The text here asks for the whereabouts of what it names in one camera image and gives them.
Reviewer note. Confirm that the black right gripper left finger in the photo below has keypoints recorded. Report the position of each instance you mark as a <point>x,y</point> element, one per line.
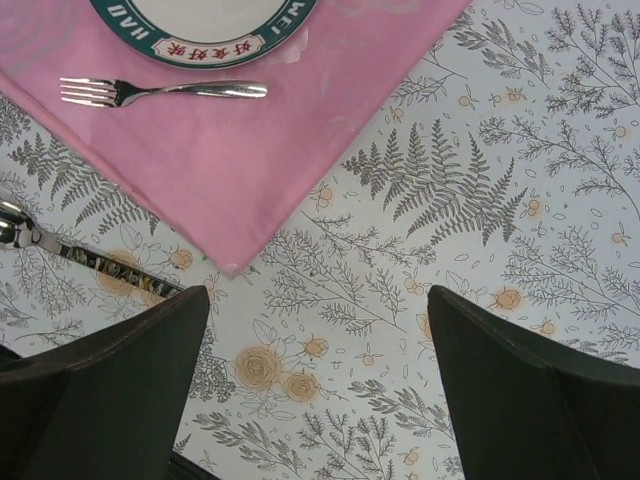
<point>107,405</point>

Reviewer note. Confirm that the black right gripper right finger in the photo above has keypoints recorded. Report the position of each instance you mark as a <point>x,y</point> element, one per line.
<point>526,407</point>

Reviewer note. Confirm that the patterned handle spoon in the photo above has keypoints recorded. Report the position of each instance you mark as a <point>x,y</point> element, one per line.
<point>19,231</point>

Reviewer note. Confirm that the silver fork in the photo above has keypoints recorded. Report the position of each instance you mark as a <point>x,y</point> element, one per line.
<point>114,93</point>

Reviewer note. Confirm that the pink cloth placemat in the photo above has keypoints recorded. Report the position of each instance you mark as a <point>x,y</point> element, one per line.
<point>225,174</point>

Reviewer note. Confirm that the green rimmed white plate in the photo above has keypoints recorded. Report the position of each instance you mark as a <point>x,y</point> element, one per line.
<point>204,34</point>

